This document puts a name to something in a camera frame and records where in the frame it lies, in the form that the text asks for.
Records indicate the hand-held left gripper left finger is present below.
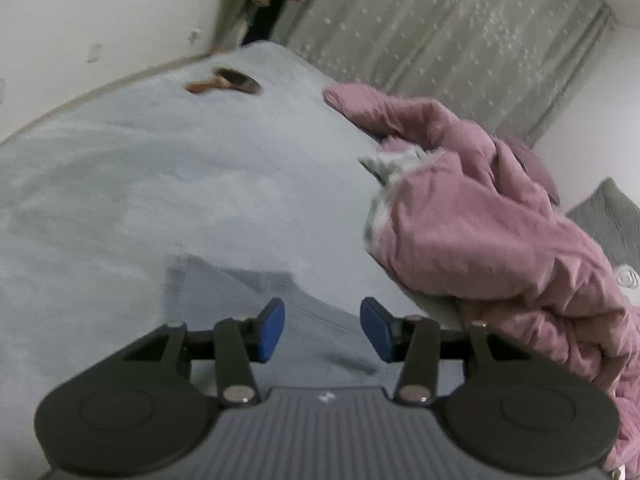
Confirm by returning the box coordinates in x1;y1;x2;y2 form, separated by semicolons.
122;297;287;407

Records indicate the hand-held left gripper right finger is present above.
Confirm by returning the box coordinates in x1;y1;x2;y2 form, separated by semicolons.
360;296;536;406

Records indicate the grey knit sweater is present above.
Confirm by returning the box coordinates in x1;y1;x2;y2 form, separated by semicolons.
162;254;471;392

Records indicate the pink duvet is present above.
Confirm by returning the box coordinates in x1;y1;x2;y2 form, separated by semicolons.
324;82;640;472

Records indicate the brown slipper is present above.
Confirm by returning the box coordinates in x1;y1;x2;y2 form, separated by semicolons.
186;71;263;95

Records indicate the white printed item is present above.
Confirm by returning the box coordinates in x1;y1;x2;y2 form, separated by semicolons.
612;262;640;306

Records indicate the grey pillow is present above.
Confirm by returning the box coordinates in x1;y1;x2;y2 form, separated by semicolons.
565;177;640;267

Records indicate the star-print curtain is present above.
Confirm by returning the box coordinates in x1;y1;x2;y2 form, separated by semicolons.
270;0;616;147

